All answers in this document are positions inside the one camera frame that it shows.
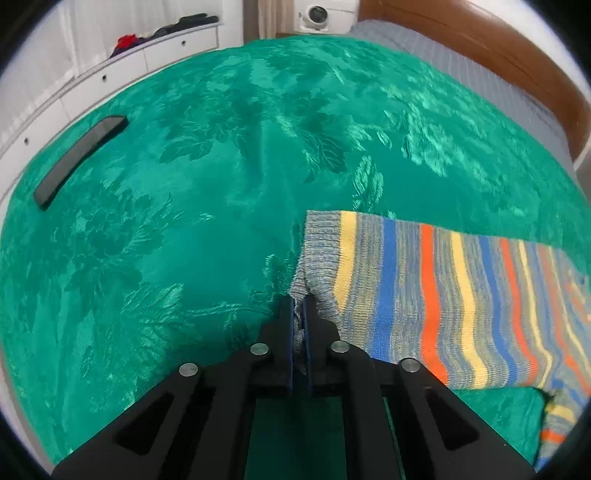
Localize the striped knitted sweater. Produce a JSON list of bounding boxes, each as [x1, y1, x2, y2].
[[290, 211, 590, 469]]

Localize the dark clothes on cabinet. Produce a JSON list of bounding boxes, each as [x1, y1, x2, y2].
[[150, 13, 219, 40]]

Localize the green floral bedspread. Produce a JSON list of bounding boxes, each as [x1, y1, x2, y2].
[[1, 37, 590, 464]]

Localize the black flat bar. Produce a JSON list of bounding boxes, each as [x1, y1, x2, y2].
[[33, 115, 129, 211]]

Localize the white drawer cabinet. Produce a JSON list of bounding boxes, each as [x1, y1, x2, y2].
[[1, 23, 220, 197]]

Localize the grey checked bed sheet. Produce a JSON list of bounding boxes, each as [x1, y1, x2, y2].
[[348, 20, 576, 179]]

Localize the wooden headboard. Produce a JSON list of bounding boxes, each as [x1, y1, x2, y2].
[[359, 1, 590, 164]]

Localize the red cloth on cabinet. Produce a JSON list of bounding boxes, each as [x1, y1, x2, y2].
[[110, 34, 148, 58]]

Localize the white round fan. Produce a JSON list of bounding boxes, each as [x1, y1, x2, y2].
[[298, 4, 329, 31]]

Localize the beige curtain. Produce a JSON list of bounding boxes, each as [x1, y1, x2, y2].
[[257, 0, 294, 39]]

